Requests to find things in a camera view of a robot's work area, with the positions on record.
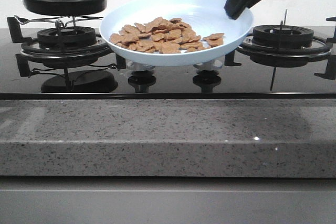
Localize silver stove knob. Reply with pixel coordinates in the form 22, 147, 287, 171
193, 60, 223, 71
127, 61, 155, 72

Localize black frying pan green handle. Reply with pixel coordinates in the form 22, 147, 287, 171
22, 0, 108, 16

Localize black gas burner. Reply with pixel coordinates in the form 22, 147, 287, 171
252, 25, 314, 49
37, 26, 97, 49

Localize light blue plate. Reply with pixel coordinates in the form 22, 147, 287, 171
99, 0, 254, 67

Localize brown meat pieces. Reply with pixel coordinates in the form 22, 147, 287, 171
109, 17, 225, 54

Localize black left gas burner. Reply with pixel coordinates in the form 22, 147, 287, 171
37, 26, 97, 49

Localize silver left stove knob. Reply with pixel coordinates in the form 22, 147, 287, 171
127, 61, 155, 72

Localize black right gas burner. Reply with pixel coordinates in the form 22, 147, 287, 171
252, 25, 314, 49

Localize silver right stove knob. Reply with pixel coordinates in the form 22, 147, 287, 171
193, 60, 223, 71

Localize black glass cooktop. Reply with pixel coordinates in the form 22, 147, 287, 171
1, 28, 335, 100

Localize black left pan support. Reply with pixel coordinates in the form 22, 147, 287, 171
1, 16, 113, 77

